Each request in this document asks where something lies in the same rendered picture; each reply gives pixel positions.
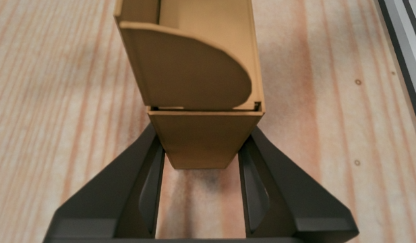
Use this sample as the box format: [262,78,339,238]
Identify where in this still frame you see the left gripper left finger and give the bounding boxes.
[44,122,165,239]

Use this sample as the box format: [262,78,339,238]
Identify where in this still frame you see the grey aluminium extrusion bar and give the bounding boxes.
[378,0,416,116]

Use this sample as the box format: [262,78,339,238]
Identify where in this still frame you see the brown cardboard box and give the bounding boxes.
[113,0,266,169]

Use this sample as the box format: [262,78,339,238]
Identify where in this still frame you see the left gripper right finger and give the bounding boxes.
[237,126,360,243]

